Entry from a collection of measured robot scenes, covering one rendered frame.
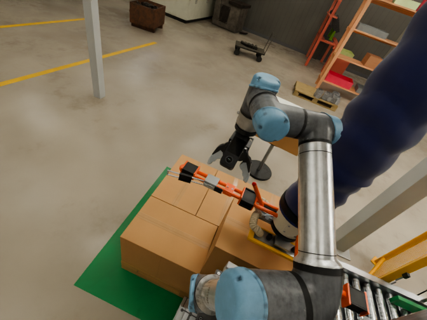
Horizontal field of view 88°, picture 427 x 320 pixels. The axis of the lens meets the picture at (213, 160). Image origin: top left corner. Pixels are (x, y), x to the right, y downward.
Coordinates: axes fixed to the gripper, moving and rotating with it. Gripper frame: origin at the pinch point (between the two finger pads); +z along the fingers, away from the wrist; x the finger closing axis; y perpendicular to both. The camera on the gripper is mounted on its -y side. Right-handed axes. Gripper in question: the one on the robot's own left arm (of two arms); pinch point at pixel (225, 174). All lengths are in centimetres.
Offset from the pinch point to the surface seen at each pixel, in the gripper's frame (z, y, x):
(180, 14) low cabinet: 131, 781, 446
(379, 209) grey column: 76, 130, -133
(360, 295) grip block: 31, 4, -71
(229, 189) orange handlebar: 32.3, 24.6, -2.8
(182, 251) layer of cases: 98, 14, 8
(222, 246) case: 58, 9, -13
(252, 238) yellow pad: 45, 13, -25
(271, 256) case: 58, 18, -40
